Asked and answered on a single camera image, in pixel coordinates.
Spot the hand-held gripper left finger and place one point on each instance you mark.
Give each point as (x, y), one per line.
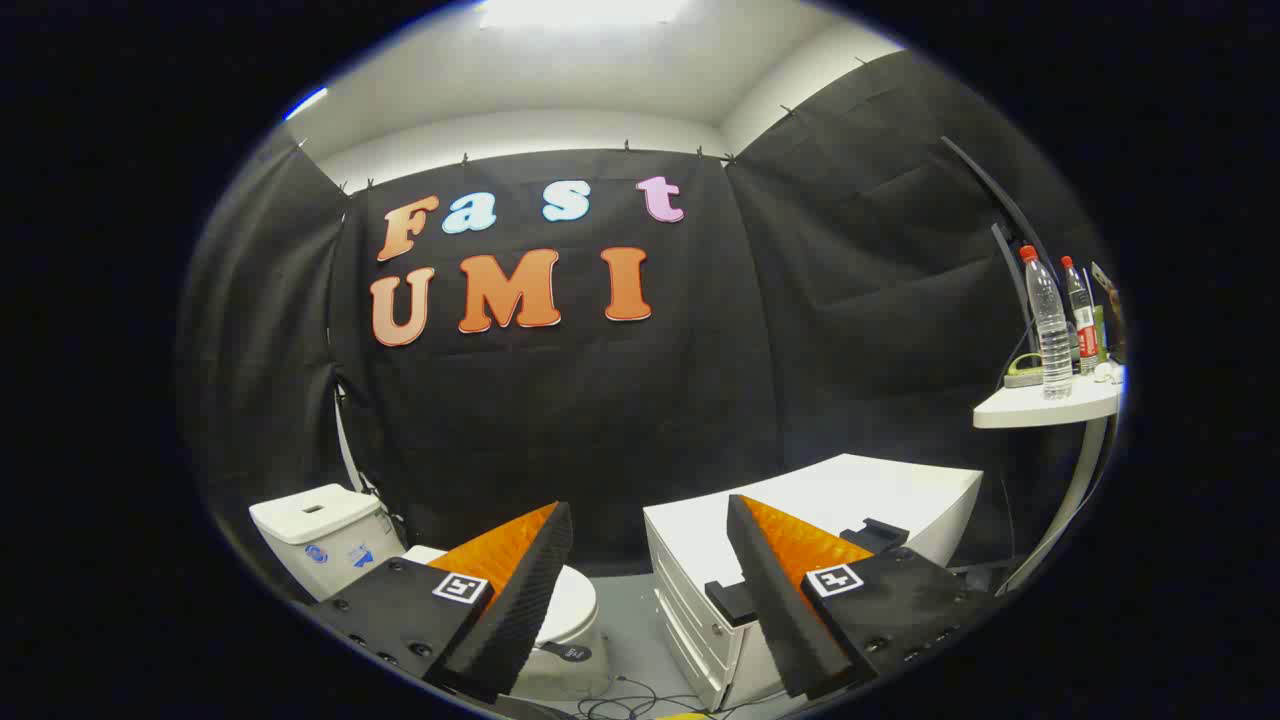
(520, 590)

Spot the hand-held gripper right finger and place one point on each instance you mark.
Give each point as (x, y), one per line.
(775, 590)

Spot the grey toilet water pipe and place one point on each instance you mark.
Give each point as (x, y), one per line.
(348, 440)

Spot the black plastic block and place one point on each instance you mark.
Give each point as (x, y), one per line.
(875, 535)
(730, 602)

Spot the white drawer cabinet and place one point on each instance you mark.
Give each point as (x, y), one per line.
(850, 490)

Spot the black backdrop cloth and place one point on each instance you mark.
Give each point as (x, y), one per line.
(600, 420)

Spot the grey curved shelf stand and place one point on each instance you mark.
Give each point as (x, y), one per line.
(1070, 490)

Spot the white side shelf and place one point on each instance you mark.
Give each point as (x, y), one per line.
(1040, 408)

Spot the grey green small device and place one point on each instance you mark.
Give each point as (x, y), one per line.
(1022, 378)

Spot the clear water bottle red cap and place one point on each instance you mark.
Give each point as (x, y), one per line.
(1052, 340)

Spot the red label water bottle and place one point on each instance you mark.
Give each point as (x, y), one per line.
(1084, 330)

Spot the ceiling light panel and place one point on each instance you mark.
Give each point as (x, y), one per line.
(580, 10)

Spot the black curved frame bar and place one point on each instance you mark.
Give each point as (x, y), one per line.
(1010, 215)

